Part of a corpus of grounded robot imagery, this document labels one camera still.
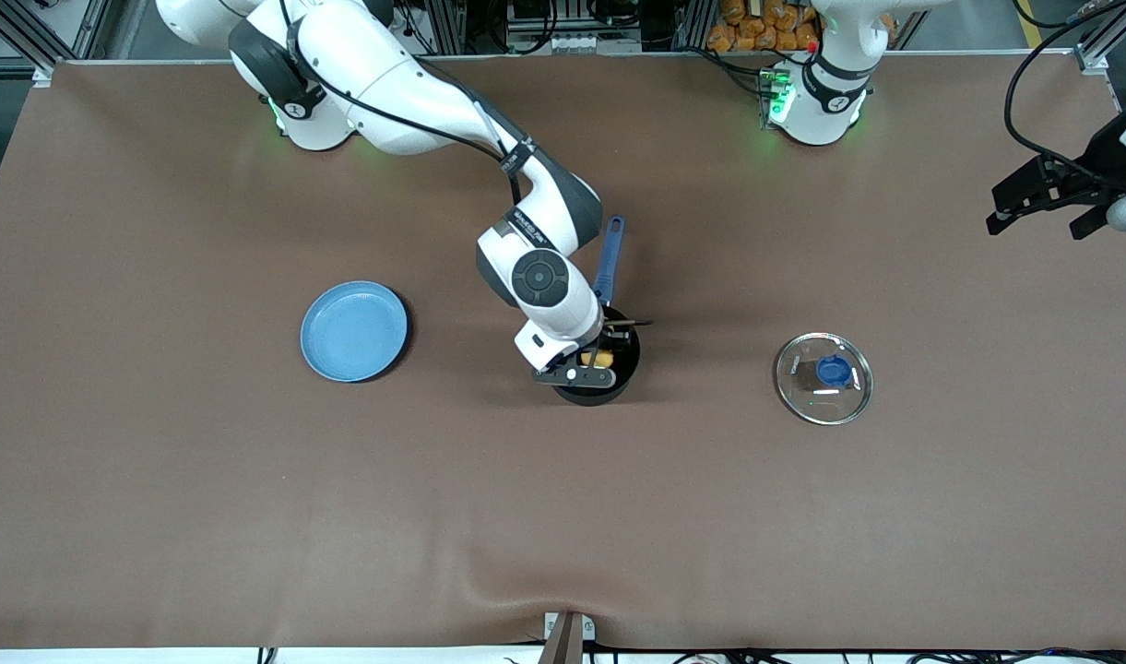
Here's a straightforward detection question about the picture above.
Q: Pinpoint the glass lid with blue knob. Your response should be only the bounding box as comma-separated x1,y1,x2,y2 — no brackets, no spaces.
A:
774,332,874,426

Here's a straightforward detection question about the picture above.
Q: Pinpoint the brown table cloth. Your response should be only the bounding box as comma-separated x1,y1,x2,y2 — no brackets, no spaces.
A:
0,53,1126,651

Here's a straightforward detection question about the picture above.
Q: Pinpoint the blue plate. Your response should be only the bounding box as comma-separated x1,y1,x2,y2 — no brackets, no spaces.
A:
300,280,409,384

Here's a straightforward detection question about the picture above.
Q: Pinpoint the white power strip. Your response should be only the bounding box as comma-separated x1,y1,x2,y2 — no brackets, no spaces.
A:
544,32,621,53

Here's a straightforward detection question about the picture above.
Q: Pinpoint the orange bread pile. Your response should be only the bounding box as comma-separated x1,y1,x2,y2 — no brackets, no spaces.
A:
707,0,822,53

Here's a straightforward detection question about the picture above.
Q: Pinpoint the black saucepan with blue handle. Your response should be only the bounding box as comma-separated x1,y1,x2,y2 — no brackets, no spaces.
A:
551,215,642,407

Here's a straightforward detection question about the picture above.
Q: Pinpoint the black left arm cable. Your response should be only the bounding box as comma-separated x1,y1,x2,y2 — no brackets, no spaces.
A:
1003,0,1126,181

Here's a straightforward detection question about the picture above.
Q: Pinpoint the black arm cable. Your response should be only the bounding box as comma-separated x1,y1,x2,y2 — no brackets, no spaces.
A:
277,0,527,208
1003,0,1126,181

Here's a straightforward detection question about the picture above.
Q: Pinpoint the aluminium frame post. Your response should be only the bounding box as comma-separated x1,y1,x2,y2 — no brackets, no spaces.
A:
1074,0,1126,77

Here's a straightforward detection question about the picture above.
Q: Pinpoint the metal table clamp bracket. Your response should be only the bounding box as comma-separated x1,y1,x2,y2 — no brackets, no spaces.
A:
539,611,597,664

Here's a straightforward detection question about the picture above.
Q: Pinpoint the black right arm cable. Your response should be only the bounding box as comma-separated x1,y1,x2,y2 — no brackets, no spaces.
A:
277,0,527,208

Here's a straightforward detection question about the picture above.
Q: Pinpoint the aluminium frame rail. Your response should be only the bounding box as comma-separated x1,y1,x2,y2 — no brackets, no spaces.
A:
0,0,148,89

